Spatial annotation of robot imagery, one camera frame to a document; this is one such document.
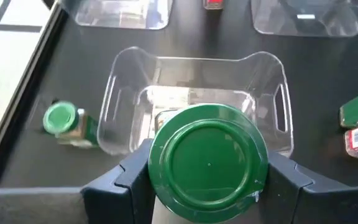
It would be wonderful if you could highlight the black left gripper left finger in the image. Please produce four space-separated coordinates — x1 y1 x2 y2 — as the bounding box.
81 138 157 224

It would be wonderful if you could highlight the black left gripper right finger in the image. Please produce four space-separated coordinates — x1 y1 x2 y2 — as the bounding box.
253 151 338 224

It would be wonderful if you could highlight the clear plastic bin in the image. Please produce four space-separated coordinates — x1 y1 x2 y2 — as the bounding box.
61 0 173 31
250 0 358 38
96 46 295 158

